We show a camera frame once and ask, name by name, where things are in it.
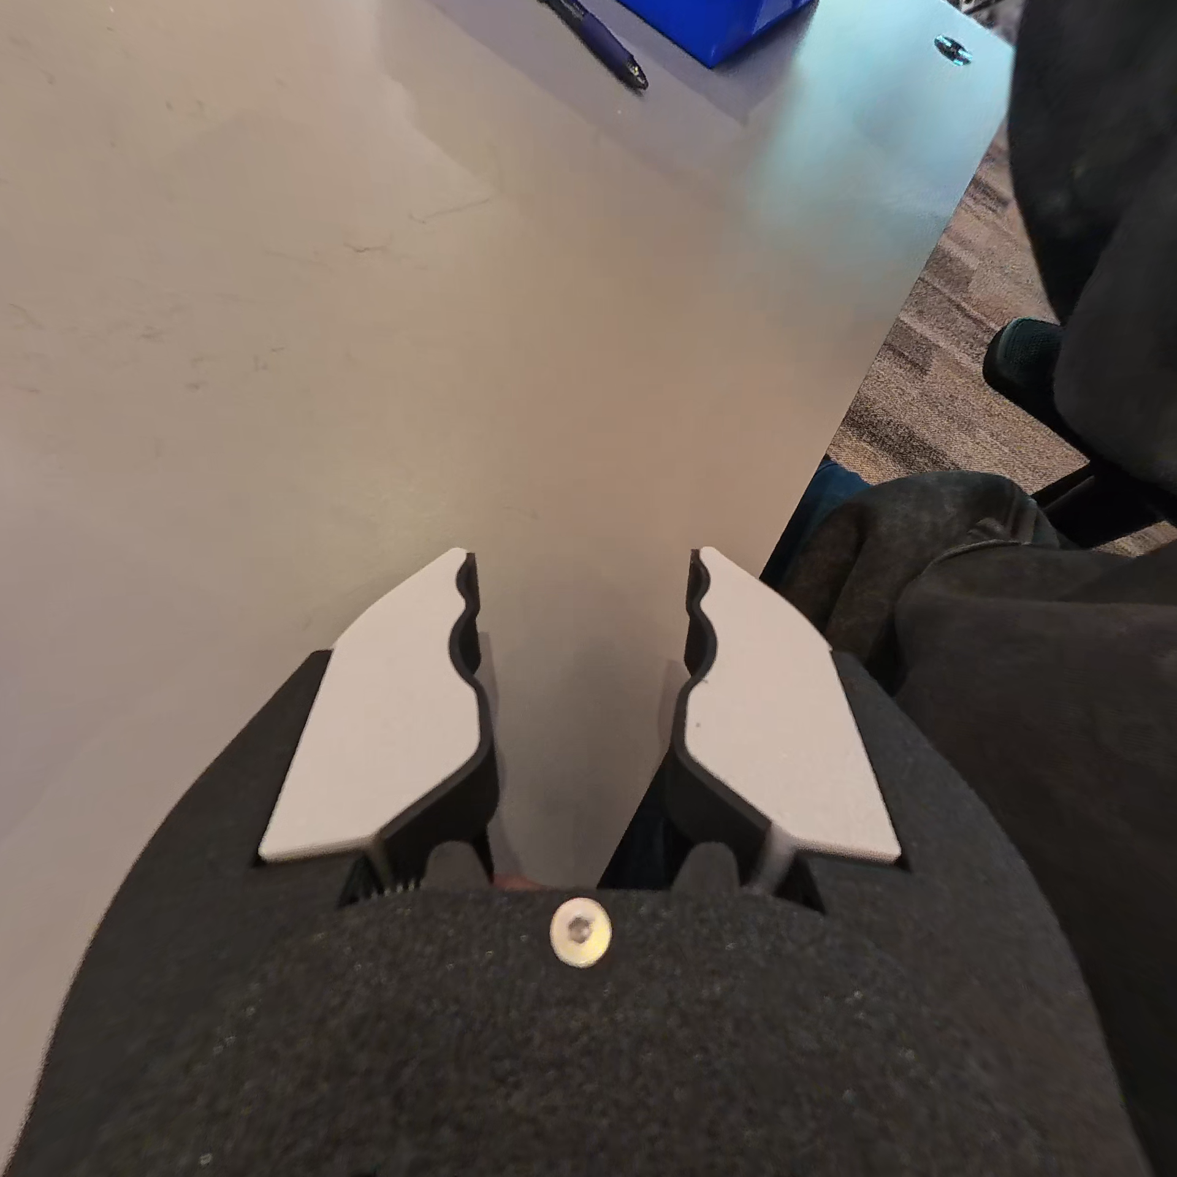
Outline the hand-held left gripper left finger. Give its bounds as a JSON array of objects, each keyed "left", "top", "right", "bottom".
[{"left": 256, "top": 548, "right": 502, "bottom": 889}]

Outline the dark blue cloth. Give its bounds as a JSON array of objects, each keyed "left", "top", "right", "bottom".
[{"left": 759, "top": 458, "right": 860, "bottom": 590}]

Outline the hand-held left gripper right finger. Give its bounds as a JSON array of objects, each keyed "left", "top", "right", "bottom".
[{"left": 661, "top": 546, "right": 904, "bottom": 895}]

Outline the black office chair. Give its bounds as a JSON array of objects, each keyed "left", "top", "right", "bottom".
[{"left": 981, "top": 0, "right": 1177, "bottom": 549}]

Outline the blue pen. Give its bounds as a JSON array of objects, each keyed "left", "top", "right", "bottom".
[{"left": 541, "top": 0, "right": 650, "bottom": 92}]

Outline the blue box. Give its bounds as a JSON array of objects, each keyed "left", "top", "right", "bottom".
[{"left": 612, "top": 0, "right": 820, "bottom": 68}]

